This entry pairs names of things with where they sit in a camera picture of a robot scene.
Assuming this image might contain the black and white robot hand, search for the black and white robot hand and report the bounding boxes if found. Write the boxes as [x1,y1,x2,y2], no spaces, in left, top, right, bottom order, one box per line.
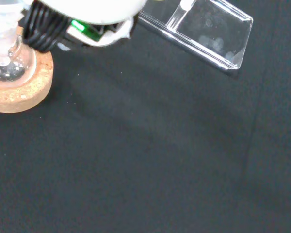
[21,0,150,53]

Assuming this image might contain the small glass round-bottom flask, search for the small glass round-bottom flask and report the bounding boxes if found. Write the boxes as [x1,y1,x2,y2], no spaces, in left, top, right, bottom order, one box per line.
[0,24,37,84]

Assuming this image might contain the clear acrylic funnel stand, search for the clear acrylic funnel stand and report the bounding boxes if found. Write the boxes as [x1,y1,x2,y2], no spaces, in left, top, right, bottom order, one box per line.
[138,0,254,71]

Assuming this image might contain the black bench cloth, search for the black bench cloth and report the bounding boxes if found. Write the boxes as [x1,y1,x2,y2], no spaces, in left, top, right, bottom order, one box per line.
[0,0,291,233]

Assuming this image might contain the cork ring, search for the cork ring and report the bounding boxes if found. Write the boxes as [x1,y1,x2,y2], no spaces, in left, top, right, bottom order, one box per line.
[0,26,55,114]

